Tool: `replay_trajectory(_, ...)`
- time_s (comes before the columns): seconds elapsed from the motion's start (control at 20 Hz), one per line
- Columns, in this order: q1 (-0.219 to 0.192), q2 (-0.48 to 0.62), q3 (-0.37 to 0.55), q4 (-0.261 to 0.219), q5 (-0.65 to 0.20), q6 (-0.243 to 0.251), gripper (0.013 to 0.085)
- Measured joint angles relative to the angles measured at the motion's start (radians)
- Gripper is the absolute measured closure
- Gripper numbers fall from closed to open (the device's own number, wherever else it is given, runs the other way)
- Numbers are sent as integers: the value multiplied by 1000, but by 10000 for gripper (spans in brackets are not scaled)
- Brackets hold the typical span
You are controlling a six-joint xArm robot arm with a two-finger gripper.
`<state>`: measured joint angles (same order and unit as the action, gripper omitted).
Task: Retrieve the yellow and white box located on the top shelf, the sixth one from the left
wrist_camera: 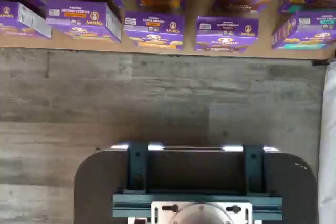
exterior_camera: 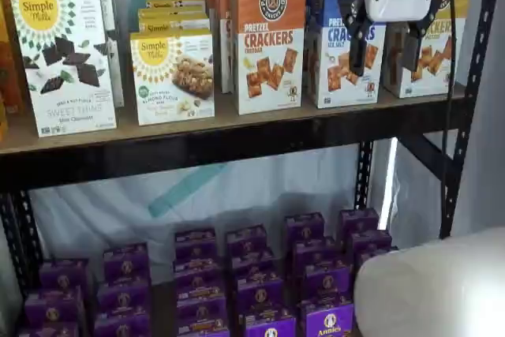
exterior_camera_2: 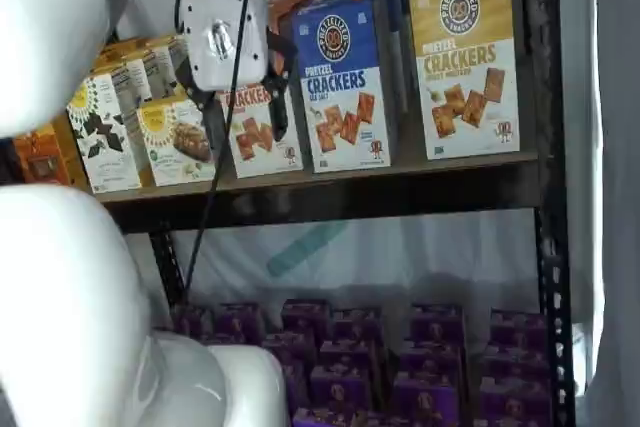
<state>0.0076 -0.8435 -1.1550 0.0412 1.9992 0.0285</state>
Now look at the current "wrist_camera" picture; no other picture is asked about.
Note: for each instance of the teal metal mounting frame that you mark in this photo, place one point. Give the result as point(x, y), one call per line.
point(136, 169)

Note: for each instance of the wooden shelf board under Annie's boxes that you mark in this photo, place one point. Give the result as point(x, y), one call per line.
point(65, 47)

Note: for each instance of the shiny silver base rail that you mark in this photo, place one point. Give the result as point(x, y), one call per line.
point(194, 148)

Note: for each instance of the white fabric curtain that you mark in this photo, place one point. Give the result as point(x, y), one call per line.
point(330, 142)

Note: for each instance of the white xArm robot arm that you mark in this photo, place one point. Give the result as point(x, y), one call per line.
point(202, 214)

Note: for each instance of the dark grey mobile base platform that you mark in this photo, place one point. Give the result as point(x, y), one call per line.
point(97, 182)

